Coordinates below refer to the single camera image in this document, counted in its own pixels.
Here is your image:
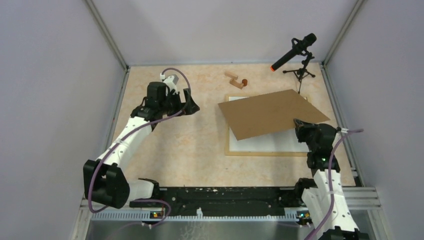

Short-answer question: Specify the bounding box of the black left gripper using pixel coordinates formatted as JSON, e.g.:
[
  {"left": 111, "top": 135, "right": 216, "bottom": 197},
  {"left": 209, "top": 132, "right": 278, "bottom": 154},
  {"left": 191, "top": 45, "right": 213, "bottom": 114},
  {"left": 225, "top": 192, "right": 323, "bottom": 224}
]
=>
[{"left": 159, "top": 88, "right": 200, "bottom": 117}]

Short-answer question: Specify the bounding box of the brown cardboard backing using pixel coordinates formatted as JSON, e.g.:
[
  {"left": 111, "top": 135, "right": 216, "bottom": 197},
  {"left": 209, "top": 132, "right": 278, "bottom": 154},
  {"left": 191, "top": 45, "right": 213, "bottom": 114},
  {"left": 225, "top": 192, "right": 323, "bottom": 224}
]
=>
[{"left": 218, "top": 89, "right": 330, "bottom": 141}]

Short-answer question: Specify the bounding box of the light wooden picture frame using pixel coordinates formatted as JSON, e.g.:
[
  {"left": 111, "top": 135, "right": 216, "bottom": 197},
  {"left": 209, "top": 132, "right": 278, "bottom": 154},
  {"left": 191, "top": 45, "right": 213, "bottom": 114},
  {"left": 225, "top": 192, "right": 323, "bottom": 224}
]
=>
[{"left": 224, "top": 126, "right": 307, "bottom": 157}]

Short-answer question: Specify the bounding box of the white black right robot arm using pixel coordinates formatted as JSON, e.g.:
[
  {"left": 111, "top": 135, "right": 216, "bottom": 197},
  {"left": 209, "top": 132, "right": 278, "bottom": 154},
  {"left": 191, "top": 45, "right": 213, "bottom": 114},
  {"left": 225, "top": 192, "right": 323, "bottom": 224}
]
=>
[{"left": 293, "top": 118, "right": 370, "bottom": 240}]

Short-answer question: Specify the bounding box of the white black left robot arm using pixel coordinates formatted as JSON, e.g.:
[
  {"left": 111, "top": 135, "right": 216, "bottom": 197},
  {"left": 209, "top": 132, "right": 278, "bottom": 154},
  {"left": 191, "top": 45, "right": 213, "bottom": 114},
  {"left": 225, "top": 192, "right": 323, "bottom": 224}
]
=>
[{"left": 83, "top": 81, "right": 200, "bottom": 209}]

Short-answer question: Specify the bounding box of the upright wooden block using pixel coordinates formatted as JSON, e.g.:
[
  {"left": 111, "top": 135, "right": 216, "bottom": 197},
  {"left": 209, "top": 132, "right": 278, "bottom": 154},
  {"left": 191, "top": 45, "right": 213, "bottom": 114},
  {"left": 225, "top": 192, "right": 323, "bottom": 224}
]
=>
[{"left": 229, "top": 79, "right": 245, "bottom": 90}]

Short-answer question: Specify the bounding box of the black microphone tripod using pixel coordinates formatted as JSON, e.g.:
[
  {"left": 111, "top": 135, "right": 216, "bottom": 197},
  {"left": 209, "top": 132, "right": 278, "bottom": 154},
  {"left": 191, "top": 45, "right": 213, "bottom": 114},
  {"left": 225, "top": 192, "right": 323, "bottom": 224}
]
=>
[{"left": 282, "top": 51, "right": 316, "bottom": 95}]

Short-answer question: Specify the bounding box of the flat wooden block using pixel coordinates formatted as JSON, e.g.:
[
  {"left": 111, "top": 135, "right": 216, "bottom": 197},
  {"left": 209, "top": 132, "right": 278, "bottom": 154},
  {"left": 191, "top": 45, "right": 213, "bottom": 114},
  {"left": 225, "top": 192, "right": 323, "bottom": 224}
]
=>
[{"left": 224, "top": 71, "right": 239, "bottom": 80}]

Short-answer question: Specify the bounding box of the black microphone orange tip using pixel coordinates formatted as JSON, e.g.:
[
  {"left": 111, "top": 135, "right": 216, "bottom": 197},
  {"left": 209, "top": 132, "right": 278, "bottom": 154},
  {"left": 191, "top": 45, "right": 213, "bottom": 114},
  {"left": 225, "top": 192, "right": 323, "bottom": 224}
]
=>
[{"left": 270, "top": 33, "right": 317, "bottom": 72}]

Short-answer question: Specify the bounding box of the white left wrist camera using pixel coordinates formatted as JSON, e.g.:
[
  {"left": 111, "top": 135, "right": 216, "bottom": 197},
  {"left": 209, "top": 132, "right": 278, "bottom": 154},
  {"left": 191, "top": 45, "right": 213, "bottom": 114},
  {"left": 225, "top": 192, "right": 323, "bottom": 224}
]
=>
[{"left": 159, "top": 73, "right": 179, "bottom": 96}]

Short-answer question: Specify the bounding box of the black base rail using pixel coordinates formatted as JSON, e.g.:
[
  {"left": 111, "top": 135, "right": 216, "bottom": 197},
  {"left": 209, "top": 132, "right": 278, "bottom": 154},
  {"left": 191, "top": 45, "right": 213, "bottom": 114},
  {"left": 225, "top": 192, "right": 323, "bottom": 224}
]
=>
[{"left": 129, "top": 187, "right": 306, "bottom": 217}]

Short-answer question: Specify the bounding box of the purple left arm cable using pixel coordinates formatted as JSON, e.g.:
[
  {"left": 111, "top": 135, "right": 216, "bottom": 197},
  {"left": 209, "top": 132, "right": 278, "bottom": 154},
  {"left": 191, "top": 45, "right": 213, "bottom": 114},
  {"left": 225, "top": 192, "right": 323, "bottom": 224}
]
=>
[{"left": 87, "top": 67, "right": 192, "bottom": 229}]

